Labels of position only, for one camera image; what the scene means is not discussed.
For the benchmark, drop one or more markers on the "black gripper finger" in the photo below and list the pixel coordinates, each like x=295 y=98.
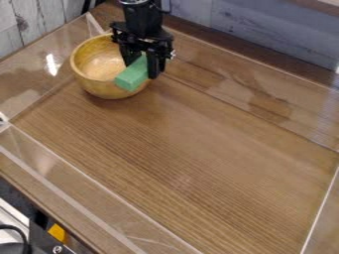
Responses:
x=155 y=61
x=130 y=52

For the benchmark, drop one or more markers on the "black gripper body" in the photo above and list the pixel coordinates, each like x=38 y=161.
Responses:
x=142 y=27

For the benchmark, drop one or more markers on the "green rectangular block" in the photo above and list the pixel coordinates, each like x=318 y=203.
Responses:
x=132 y=75

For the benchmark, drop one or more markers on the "brown wooden bowl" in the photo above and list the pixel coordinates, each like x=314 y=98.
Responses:
x=96 y=62

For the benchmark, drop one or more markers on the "yellow label block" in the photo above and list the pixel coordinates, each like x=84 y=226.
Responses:
x=59 y=233

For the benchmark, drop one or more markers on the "black device with screw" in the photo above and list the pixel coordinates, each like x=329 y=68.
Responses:
x=52 y=246

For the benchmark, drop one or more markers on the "clear acrylic tray wall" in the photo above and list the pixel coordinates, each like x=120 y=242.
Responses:
x=94 y=214

